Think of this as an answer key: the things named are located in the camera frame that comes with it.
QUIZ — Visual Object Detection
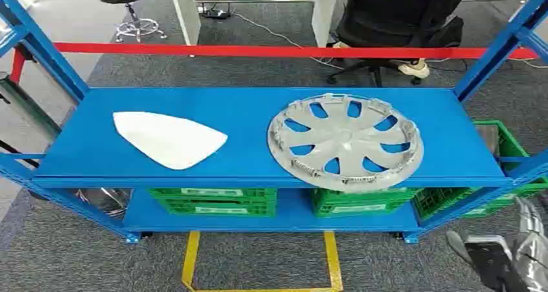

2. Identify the white floor cable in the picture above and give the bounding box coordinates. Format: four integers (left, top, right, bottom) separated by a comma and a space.
230, 12, 344, 71

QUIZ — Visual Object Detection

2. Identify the shiny chrome stool base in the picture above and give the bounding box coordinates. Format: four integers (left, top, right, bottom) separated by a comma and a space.
76, 188, 132, 218

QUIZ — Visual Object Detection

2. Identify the silver plastic wheel hubcap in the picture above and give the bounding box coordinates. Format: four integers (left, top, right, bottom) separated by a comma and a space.
267, 93, 425, 194

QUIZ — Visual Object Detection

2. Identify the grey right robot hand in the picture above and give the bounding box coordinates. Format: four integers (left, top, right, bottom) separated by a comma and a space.
512, 196, 548, 292

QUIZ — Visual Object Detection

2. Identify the black power strip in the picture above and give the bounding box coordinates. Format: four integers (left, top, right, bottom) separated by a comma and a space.
200, 6, 233, 21

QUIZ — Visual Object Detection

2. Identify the yellow floor tape outline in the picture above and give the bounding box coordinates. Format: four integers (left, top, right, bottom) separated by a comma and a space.
181, 231, 344, 292

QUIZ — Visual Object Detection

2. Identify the red barrier belt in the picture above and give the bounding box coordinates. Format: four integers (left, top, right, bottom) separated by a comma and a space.
53, 41, 538, 61

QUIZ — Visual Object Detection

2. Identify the white triangular plastic panel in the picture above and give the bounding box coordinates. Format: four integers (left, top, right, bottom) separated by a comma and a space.
112, 111, 229, 171

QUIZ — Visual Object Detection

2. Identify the green open plastic crate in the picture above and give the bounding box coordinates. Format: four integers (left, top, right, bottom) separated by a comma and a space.
412, 120, 548, 221

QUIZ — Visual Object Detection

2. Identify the green folded plastic crate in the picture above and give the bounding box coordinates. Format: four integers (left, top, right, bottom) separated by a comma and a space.
312, 200, 413, 219
148, 187, 279, 202
156, 198, 277, 218
311, 187, 423, 203

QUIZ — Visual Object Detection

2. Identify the white desk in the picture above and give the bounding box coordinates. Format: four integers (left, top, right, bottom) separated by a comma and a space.
167, 0, 343, 58

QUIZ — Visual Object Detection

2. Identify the blue metal shelf rack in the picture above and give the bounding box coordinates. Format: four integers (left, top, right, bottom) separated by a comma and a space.
0, 0, 548, 245

